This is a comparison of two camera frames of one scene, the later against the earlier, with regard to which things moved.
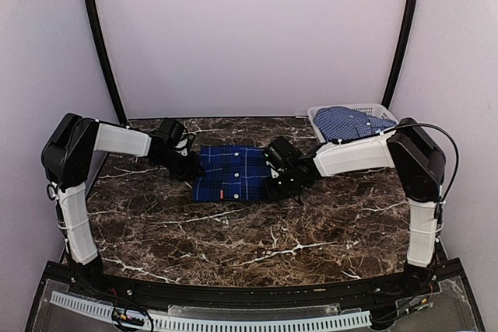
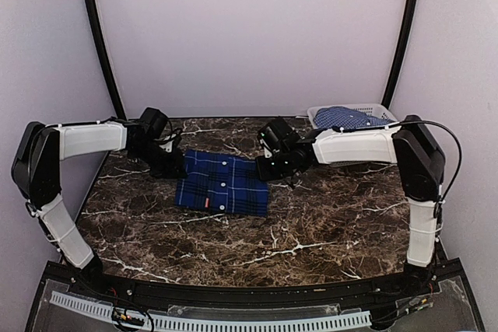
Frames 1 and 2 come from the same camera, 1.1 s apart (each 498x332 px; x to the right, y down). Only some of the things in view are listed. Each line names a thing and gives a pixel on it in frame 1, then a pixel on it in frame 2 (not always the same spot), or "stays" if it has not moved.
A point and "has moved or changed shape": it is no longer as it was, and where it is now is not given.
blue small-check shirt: (340, 124) stays
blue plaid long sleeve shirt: (233, 173) has moved or changed shape
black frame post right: (412, 4) stays
